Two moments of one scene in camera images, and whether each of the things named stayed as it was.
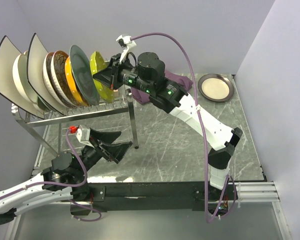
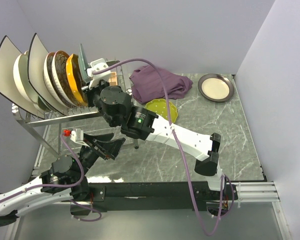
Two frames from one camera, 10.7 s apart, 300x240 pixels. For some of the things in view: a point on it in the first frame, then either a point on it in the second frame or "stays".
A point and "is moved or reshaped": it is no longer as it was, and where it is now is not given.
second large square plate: (36, 53) stays
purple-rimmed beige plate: (216, 87) stays
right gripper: (110, 76) -> (90, 91)
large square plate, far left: (2, 78) stays
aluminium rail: (256, 192) stays
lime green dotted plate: (98, 64) is moved or reshaped
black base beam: (154, 197) stays
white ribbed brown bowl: (48, 81) stays
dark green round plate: (84, 73) is moved or reshaped
